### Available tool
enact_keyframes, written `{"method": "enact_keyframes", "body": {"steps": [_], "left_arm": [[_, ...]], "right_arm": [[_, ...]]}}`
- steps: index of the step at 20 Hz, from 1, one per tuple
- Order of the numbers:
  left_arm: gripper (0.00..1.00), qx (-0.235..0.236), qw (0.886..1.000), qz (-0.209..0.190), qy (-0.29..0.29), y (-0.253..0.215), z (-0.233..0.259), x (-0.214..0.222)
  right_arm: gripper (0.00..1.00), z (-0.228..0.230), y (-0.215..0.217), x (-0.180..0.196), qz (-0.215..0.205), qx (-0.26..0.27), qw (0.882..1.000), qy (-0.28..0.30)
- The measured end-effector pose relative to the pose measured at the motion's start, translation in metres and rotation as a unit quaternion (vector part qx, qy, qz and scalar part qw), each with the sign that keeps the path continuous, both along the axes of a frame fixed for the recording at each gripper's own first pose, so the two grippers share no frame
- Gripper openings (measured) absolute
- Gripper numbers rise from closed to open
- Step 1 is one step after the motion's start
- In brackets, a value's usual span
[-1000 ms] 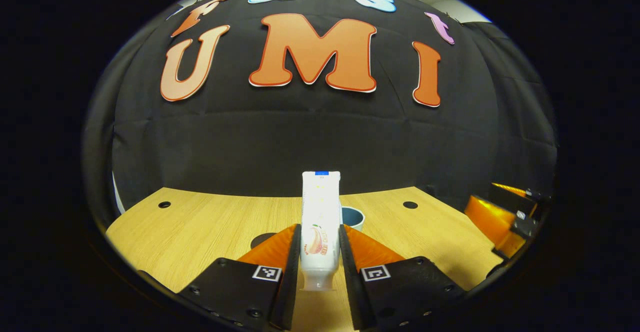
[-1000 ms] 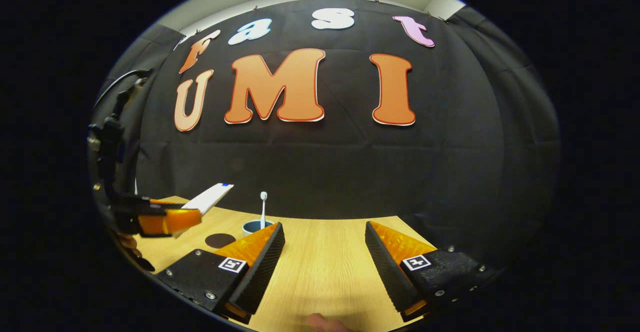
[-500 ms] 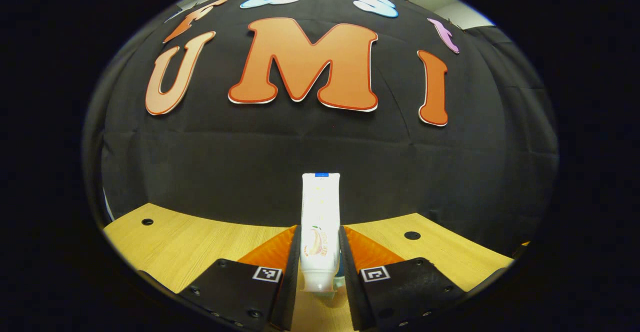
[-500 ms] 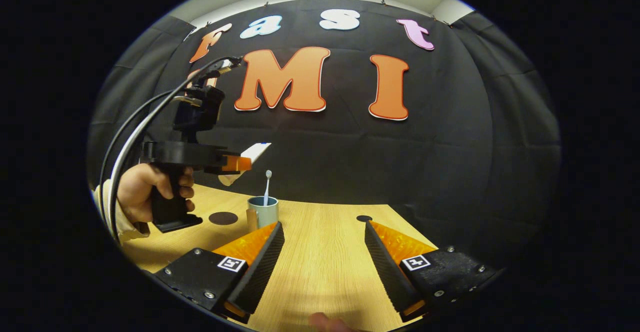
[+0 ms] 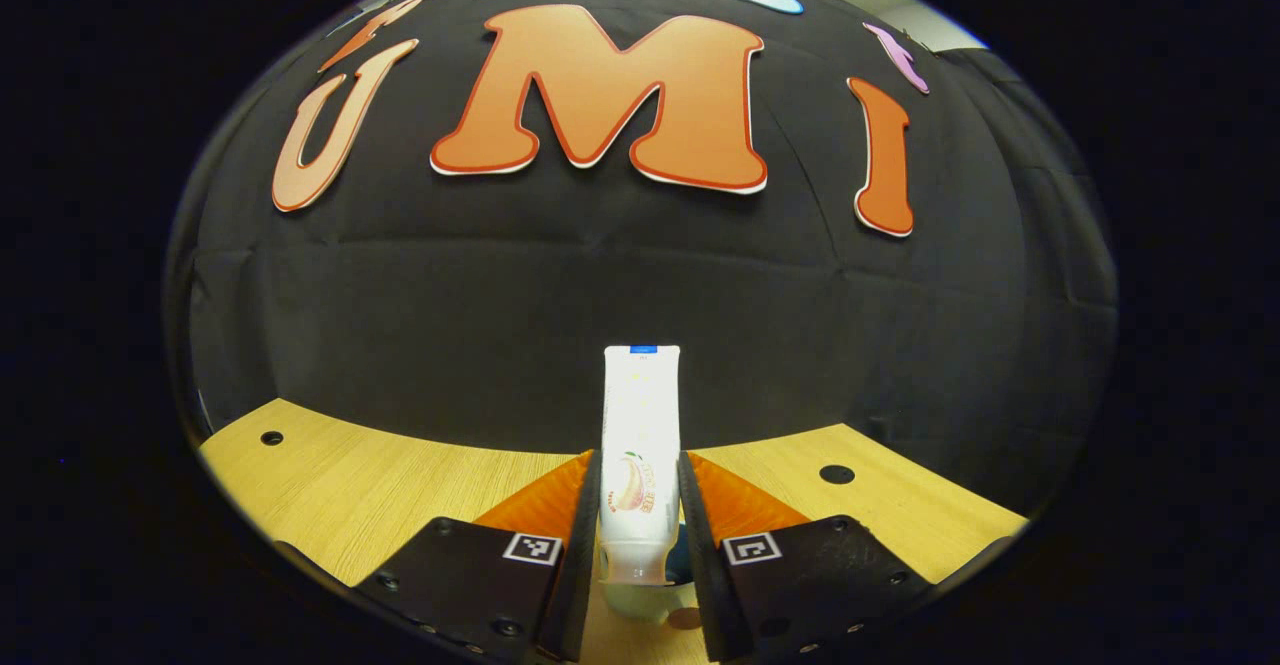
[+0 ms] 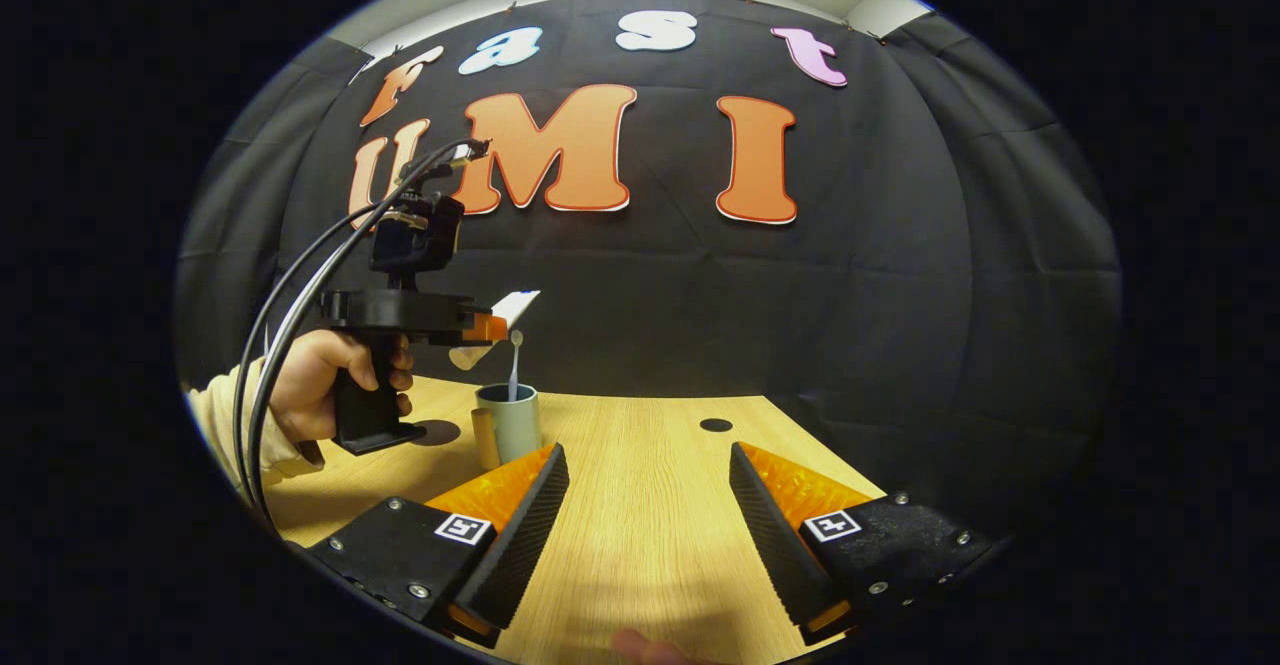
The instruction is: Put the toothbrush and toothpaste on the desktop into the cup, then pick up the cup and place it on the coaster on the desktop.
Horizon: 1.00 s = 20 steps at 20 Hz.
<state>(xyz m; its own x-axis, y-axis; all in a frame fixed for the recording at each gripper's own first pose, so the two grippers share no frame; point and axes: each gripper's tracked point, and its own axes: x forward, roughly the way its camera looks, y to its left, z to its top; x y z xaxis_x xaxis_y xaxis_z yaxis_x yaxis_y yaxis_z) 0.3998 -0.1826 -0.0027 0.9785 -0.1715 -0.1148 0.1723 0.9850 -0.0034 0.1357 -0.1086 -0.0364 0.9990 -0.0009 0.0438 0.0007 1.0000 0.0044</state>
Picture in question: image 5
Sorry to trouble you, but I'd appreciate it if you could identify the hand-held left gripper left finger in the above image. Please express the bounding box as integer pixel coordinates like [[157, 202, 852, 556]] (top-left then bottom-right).
[[350, 448, 604, 664]]

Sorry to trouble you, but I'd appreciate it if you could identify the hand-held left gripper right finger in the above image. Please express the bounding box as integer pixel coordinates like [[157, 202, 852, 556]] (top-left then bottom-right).
[[678, 450, 936, 664]]

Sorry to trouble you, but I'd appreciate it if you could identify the pale blue cup wooden handle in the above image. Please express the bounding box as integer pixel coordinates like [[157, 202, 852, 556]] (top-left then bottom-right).
[[600, 523, 703, 636]]

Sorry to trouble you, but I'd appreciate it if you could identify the white toothpaste tube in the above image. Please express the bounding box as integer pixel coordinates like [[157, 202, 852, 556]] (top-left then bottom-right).
[[598, 345, 683, 586]]

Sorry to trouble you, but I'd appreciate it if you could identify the black backdrop cloth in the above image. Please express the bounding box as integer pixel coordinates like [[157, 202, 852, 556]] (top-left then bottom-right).
[[165, 0, 1119, 516]]

